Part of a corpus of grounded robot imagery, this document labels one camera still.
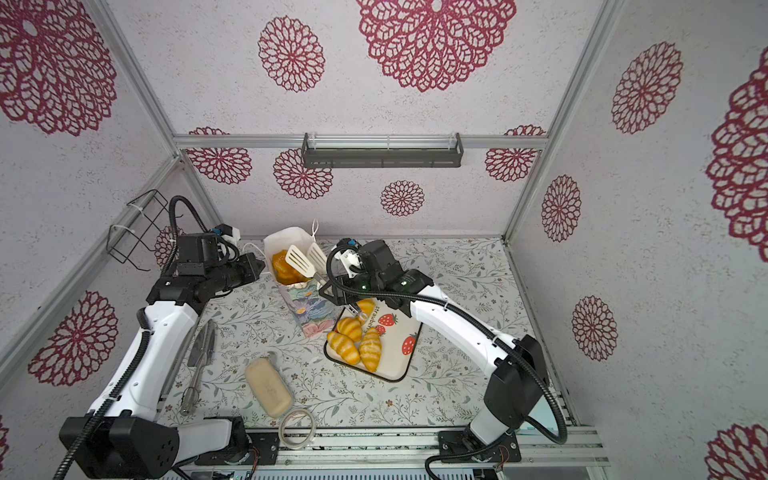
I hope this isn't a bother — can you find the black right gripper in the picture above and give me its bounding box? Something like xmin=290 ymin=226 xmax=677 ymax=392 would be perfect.
xmin=319 ymin=272 xmax=388 ymax=306

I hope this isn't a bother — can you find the floral white paper bag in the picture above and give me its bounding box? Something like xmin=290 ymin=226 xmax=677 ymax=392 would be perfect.
xmin=241 ymin=219 xmax=339 ymax=338

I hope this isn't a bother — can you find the croissant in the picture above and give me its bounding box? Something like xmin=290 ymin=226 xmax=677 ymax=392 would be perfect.
xmin=356 ymin=299 xmax=377 ymax=318
xmin=327 ymin=331 xmax=361 ymax=365
xmin=359 ymin=328 xmax=382 ymax=373
xmin=335 ymin=317 xmax=363 ymax=343

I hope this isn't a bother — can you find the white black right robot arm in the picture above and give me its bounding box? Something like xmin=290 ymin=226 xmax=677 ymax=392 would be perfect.
xmin=285 ymin=238 xmax=568 ymax=471

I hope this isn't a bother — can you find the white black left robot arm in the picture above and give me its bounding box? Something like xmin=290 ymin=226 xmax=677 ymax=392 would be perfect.
xmin=53 ymin=195 xmax=265 ymax=479

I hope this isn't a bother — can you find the beige oval bread loaf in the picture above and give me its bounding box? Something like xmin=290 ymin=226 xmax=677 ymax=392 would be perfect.
xmin=245 ymin=357 xmax=294 ymax=419

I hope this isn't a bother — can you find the metal whisk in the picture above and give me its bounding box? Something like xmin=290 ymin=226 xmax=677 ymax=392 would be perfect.
xmin=180 ymin=320 xmax=217 ymax=416

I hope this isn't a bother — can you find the white strawberry tray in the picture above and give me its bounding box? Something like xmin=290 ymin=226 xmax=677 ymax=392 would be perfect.
xmin=324 ymin=299 xmax=422 ymax=383

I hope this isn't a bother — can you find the clear tape roll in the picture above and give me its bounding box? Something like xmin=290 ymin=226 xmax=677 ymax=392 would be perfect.
xmin=278 ymin=408 xmax=317 ymax=450

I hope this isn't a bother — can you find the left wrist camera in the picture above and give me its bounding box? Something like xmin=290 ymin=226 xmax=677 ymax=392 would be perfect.
xmin=176 ymin=232 xmax=221 ymax=276

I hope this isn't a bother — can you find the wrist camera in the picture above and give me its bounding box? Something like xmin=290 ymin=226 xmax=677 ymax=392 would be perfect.
xmin=176 ymin=232 xmax=221 ymax=276
xmin=358 ymin=240 xmax=397 ymax=273

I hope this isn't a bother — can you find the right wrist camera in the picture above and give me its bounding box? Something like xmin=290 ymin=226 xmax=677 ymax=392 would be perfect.
xmin=358 ymin=240 xmax=397 ymax=273

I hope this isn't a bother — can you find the black wire wall holder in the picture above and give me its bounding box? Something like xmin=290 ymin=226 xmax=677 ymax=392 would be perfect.
xmin=104 ymin=189 xmax=175 ymax=272

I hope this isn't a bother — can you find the black wall shelf rack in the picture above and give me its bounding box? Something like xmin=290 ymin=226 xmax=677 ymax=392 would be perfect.
xmin=300 ymin=134 xmax=465 ymax=169

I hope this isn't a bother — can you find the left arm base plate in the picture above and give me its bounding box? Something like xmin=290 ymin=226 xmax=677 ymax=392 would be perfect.
xmin=194 ymin=430 xmax=280 ymax=467

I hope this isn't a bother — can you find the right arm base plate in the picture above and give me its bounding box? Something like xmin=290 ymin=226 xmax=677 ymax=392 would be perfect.
xmin=437 ymin=428 xmax=522 ymax=464

